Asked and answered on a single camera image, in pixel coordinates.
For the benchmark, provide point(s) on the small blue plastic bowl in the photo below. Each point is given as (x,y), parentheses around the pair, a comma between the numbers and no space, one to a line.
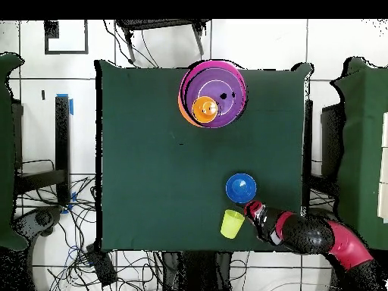
(241,188)

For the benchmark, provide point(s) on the yellow plastic cup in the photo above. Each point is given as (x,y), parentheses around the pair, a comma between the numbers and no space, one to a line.
(231,225)

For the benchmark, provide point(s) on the orange plastic cup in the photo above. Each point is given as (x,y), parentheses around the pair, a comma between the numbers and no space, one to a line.
(204,109)

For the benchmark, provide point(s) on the large orange plastic bowl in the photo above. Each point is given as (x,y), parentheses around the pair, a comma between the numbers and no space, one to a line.
(185,116)

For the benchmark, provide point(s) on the purple plastic bowl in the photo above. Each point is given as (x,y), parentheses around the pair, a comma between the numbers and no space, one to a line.
(227,88)

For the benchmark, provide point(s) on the large pink plastic bowl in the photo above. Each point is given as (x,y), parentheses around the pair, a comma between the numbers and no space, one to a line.
(194,68)

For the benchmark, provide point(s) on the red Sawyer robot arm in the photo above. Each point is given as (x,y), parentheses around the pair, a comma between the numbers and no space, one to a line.
(309,233)

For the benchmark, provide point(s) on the black office chair base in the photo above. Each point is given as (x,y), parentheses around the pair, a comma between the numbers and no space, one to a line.
(321,213)
(42,218)

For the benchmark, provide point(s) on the black metal floor stand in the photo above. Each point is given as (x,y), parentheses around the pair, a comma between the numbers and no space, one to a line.
(62,136)
(332,142)

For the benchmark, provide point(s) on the dark green table cloth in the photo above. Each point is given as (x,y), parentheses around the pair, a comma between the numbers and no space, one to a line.
(136,166)

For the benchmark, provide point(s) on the green cloth covered table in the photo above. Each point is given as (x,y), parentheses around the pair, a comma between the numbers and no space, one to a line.
(6,151)
(363,151)

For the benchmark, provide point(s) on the black power box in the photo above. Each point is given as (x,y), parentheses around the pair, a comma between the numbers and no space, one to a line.
(101,265)

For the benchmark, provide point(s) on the blue tape strip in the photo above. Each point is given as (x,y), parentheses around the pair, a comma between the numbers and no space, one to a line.
(73,197)
(71,106)

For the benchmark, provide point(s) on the black metal stand legs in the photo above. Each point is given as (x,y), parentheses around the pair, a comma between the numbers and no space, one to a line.
(157,23)

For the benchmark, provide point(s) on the small black floor object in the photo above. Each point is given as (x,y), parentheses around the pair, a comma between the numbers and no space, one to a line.
(43,95)

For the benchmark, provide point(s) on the black square frame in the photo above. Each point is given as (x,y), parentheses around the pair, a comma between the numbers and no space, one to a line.
(51,30)

